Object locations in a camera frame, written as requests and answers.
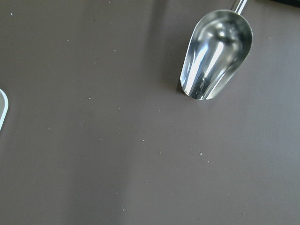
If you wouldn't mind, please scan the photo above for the metal scoop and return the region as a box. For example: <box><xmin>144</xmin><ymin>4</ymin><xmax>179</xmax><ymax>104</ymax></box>
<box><xmin>180</xmin><ymin>0</ymin><xmax>253</xmax><ymax>101</ymax></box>

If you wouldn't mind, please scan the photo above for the white rabbit tray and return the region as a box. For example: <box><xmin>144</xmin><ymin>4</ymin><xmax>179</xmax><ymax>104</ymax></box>
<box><xmin>0</xmin><ymin>89</ymin><xmax>9</xmax><ymax>129</ymax></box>

